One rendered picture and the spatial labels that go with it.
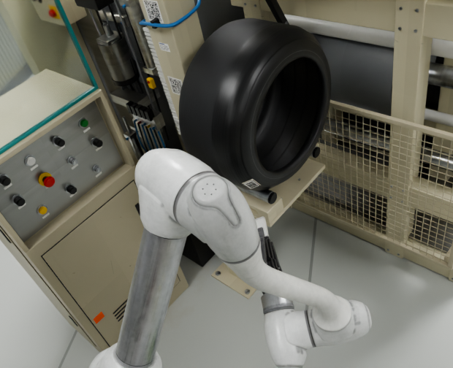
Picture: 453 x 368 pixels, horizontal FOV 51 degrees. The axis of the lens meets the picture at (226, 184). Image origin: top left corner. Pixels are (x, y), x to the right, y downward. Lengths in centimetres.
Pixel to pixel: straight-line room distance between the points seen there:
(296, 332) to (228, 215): 56
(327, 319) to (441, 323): 121
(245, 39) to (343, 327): 86
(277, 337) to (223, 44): 87
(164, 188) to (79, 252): 109
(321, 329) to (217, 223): 56
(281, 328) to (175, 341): 121
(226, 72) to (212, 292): 146
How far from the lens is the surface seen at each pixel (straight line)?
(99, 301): 223
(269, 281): 110
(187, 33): 168
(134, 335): 120
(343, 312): 131
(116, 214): 204
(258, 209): 171
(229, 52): 145
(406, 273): 258
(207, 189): 87
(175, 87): 179
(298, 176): 189
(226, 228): 88
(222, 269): 264
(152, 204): 100
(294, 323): 135
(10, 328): 298
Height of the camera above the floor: 209
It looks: 42 degrees down
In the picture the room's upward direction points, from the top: 16 degrees counter-clockwise
